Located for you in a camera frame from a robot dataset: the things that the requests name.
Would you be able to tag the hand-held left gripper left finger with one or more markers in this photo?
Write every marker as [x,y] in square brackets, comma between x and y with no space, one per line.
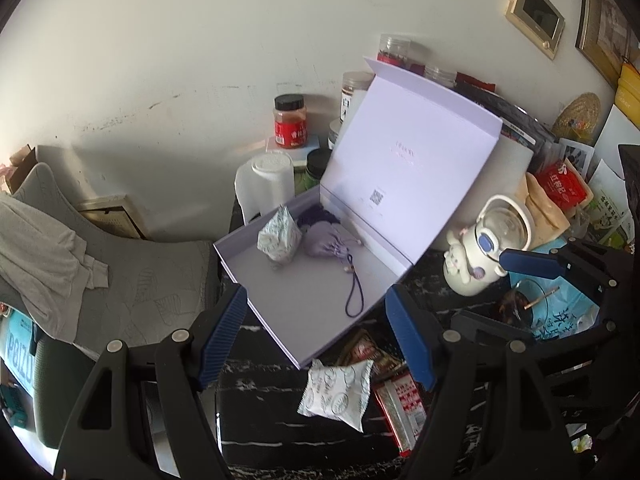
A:
[225,332]

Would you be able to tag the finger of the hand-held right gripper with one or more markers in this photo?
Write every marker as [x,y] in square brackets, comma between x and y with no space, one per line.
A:
[490,322]
[530,263]

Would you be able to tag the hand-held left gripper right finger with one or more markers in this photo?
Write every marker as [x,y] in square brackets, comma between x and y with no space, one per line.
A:
[407,340]

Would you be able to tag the brown snack packet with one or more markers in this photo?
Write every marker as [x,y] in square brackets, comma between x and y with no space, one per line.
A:
[367,352]

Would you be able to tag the red snack packet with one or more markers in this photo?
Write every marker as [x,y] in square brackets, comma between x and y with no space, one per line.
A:
[405,405]

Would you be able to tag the printed tissue packet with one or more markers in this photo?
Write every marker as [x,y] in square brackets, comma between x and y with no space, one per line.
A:
[332,392]
[277,237]

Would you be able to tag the lavender gift box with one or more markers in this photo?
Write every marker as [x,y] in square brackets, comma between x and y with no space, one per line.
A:
[400,160]

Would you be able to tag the glass cup with drink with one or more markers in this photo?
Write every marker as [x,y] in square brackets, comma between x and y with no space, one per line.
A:
[520,305]

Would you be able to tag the white paper sheet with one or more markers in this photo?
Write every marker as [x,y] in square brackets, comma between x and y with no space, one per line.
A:
[617,130]

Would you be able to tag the green leaflet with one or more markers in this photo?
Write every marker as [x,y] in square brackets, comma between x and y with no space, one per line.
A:
[610,215]

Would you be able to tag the white cartoon water bottle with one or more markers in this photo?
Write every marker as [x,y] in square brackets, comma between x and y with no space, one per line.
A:
[475,260]

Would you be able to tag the blue plastic bag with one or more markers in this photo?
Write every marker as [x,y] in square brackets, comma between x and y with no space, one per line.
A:
[565,310]

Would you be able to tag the black-white photo sheet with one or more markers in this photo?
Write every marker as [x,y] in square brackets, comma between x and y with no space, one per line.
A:
[575,152]

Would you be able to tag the red food bag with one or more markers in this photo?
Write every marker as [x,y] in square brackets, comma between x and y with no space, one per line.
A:
[562,182]

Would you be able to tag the yellow folder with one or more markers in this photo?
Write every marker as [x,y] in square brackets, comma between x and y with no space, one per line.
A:
[629,90]

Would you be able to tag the woven straw fan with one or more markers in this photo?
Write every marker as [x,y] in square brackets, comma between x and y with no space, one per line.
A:
[580,110]

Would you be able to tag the grey chair cushion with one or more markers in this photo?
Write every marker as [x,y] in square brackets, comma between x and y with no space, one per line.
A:
[140,280]

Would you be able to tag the white cylindrical canister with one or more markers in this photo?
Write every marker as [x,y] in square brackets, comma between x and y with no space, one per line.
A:
[510,165]

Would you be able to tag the black printed box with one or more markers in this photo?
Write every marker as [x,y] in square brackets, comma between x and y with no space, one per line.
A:
[520,120]

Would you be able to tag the white paper towel roll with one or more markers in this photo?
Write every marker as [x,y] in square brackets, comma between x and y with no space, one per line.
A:
[265,185]

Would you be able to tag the dark red bag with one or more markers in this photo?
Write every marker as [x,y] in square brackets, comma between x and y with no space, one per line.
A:
[477,82]

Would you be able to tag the dark green chair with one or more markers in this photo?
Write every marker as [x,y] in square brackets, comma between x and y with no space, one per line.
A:
[55,395]

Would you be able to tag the white cloth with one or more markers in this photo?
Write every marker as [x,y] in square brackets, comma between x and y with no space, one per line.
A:
[40,260]

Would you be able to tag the white flat box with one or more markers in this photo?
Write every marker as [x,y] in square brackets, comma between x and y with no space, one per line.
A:
[312,146]

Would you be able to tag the clear plastic jar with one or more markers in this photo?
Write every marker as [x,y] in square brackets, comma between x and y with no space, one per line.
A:
[440,77]

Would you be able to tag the blue box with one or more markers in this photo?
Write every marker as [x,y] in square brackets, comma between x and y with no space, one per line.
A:
[17,350]

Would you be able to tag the red sauce jar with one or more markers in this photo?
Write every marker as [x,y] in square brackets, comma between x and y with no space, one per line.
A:
[289,127]

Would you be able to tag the small grey-lid jar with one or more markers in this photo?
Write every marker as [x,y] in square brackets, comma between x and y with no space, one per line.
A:
[334,135]

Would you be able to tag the teal box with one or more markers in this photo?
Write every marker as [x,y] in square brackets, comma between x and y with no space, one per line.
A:
[12,407]

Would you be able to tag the clear jar with white label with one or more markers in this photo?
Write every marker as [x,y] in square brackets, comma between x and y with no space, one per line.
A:
[352,95]

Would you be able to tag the clear jar with red contents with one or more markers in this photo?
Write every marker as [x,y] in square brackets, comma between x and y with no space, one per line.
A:
[395,50]

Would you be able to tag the cardboard box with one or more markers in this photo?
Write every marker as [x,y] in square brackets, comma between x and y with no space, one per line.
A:
[22,160]

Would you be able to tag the gold wall picture frame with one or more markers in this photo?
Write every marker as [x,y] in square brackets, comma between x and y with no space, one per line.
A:
[602,25]

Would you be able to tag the leaning gold picture frame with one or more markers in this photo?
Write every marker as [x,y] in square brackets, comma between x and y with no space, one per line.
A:
[107,215]

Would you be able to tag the wall intercom panel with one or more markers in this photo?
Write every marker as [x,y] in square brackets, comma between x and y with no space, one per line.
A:
[535,10]

